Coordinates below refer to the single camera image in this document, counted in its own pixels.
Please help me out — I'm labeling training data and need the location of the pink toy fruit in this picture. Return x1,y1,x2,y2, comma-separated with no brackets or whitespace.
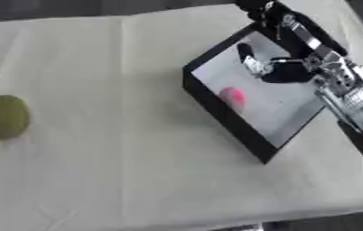
218,87,248,109

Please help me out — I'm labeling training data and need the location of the black box with white inside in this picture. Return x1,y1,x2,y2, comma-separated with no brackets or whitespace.
181,21,330,165

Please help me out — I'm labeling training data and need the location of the green toy pear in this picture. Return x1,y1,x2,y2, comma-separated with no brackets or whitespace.
0,94,32,147

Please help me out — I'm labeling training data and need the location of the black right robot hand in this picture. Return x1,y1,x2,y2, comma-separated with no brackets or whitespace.
233,0,349,85

